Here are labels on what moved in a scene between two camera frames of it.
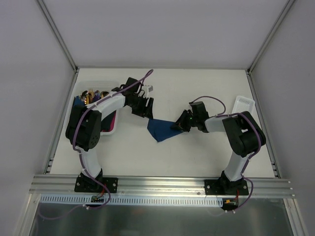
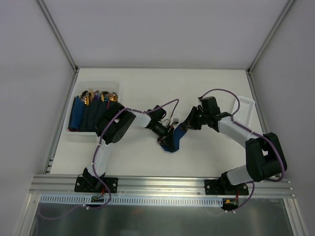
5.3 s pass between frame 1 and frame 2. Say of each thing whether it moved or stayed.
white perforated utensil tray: stayed
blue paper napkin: moved
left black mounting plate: stayed
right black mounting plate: stayed
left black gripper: moved
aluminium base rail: stayed
